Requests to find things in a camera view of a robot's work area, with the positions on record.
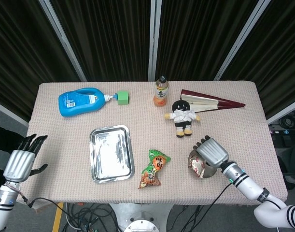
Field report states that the round steel plate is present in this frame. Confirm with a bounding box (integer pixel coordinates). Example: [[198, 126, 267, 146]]
[[187, 147, 220, 179]]

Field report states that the black haired plush doll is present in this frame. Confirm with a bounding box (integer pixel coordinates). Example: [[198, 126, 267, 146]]
[[164, 100, 201, 138]]

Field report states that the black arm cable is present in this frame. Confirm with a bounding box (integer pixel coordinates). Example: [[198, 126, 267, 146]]
[[205, 182, 234, 218], [6, 182, 70, 223]]

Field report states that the green orange snack bag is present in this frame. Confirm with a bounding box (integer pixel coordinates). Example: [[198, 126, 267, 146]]
[[138, 149, 171, 189]]

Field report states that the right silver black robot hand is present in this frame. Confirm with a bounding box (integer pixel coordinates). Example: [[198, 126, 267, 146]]
[[192, 135, 230, 168]]

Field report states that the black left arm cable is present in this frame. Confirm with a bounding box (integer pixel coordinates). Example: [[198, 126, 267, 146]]
[[6, 182, 70, 223]]

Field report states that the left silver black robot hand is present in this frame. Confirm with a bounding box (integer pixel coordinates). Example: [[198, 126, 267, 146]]
[[2, 134, 49, 182]]

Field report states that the black power strip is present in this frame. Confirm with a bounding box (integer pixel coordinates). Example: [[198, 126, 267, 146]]
[[270, 129, 295, 136]]

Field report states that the black pleated curtain panel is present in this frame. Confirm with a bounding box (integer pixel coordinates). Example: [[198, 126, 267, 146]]
[[155, 0, 259, 82], [0, 0, 81, 123], [50, 0, 152, 82], [221, 0, 295, 120]]

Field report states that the pink woven tablecloth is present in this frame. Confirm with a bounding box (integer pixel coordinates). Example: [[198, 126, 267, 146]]
[[16, 81, 288, 213]]

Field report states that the blue detergent bottle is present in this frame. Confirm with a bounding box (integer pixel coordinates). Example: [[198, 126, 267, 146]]
[[58, 87, 119, 118]]

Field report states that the rectangular steel tray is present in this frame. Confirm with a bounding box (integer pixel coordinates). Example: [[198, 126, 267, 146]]
[[89, 124, 135, 184]]

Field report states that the white screen frame rail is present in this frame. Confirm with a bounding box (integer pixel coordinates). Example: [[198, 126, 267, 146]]
[[0, 99, 29, 128], [267, 97, 295, 125]]

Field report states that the floor cable bundle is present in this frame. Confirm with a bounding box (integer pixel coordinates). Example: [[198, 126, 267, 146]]
[[61, 203, 121, 232]]

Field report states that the dark red folding fan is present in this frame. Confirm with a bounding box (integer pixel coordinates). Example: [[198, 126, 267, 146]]
[[180, 89, 246, 113]]

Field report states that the yellow floor tape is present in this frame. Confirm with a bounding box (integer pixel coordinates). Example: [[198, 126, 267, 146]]
[[52, 202, 65, 232]]

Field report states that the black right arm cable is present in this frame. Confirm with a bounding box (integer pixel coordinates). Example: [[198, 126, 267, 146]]
[[205, 182, 234, 218]]

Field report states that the green cube block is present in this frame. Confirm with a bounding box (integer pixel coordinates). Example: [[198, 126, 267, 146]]
[[116, 90, 130, 106]]

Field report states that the tea drink bottle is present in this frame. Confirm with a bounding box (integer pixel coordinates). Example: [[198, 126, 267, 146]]
[[153, 75, 170, 107]]

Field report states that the white screen frame post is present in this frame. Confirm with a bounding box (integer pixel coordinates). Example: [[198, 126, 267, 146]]
[[38, 0, 87, 82], [213, 0, 269, 82], [148, 0, 162, 82]]

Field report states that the gold red snack packet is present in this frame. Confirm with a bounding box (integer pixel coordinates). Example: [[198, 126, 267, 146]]
[[187, 152, 212, 179]]

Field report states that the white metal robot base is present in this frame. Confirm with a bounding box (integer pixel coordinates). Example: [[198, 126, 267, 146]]
[[108, 203, 176, 232]]

